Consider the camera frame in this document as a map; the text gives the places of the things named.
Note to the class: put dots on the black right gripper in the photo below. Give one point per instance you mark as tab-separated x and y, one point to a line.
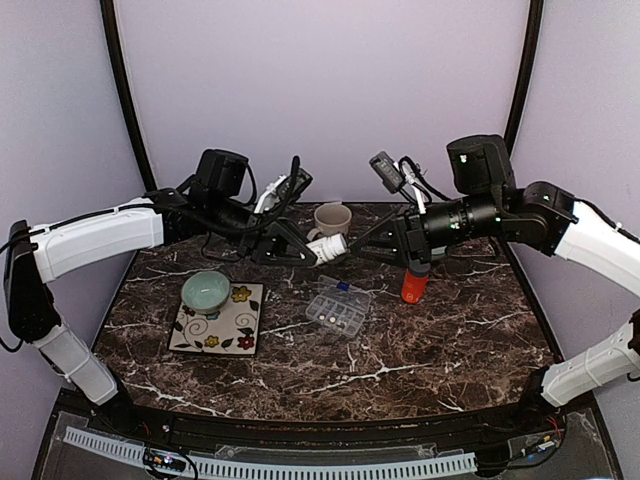
408	235

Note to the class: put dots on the white ceramic mug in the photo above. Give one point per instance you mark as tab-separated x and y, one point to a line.
330	219

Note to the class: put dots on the black left frame post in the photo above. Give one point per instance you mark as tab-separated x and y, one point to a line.
127	105

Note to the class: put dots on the white slotted cable duct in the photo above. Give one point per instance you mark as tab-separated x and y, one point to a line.
166	463

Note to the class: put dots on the clear plastic pill organizer box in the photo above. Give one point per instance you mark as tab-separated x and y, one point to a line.
349	307

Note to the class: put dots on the black front table rail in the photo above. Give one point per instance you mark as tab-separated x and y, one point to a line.
484	429

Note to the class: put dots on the orange bottle with grey lid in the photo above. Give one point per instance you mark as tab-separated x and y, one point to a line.
414	283

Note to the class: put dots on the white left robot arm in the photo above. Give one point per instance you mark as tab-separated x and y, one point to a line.
39	256

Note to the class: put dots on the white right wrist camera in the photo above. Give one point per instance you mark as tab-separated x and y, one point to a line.
400	179

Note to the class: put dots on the black frame post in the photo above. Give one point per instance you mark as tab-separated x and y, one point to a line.
127	105
525	71

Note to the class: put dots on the green bowl on plate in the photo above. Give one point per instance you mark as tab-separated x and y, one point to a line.
206	291

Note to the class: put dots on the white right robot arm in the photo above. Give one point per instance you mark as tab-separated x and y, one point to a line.
543	217

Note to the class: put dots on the floral square plate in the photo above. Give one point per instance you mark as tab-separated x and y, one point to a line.
233	331

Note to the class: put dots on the black right frame post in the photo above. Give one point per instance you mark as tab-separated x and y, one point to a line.
525	71

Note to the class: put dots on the small white dropper bottle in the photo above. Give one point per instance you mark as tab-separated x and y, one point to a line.
327	249

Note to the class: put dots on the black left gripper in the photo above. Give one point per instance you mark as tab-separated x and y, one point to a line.
271	246

